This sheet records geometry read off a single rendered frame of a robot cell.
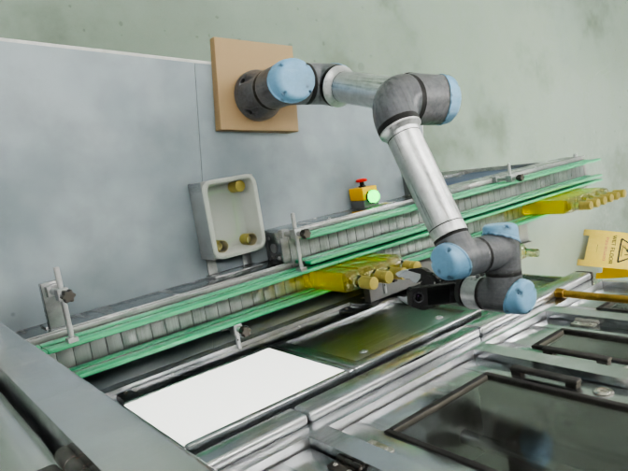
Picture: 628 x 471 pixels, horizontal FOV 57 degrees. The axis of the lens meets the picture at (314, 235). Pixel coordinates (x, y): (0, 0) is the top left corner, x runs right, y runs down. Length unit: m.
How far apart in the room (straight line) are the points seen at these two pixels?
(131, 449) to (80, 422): 0.06
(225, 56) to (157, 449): 1.55
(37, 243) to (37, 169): 0.18
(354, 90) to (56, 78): 0.75
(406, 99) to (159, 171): 0.73
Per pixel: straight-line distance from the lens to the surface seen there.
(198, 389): 1.40
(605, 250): 4.88
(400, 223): 2.03
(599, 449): 1.09
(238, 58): 1.81
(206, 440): 1.16
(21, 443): 0.44
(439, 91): 1.38
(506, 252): 1.26
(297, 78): 1.62
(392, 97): 1.29
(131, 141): 1.66
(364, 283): 1.56
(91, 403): 0.42
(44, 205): 1.58
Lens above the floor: 2.29
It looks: 52 degrees down
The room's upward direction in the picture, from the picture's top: 91 degrees clockwise
